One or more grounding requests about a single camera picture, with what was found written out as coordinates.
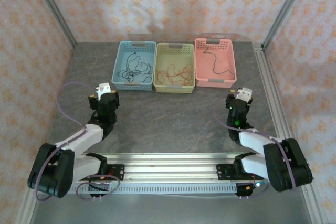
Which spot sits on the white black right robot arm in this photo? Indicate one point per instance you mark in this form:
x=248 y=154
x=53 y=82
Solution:
x=252 y=140

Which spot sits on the pink perforated plastic basket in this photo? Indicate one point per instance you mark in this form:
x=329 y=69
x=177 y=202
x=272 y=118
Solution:
x=223 y=61

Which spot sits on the blue perforated plastic basket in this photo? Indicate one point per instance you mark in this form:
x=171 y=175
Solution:
x=123 y=48

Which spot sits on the pale yellow perforated plastic basket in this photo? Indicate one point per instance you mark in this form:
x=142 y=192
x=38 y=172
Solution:
x=174 y=56

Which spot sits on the aluminium frame rail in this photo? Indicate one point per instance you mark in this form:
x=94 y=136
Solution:
x=273 y=90
x=25 y=208

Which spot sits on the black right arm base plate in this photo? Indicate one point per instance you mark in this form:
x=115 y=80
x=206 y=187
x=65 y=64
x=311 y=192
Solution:
x=223 y=172

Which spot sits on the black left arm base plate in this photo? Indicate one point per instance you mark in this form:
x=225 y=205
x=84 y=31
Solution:
x=116 y=171

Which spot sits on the wide aluminium mounting rail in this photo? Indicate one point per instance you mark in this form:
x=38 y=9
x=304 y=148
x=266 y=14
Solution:
x=170 y=169

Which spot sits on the aluminium frame post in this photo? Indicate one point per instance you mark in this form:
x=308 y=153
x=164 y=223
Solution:
x=286 y=9
x=53 y=9

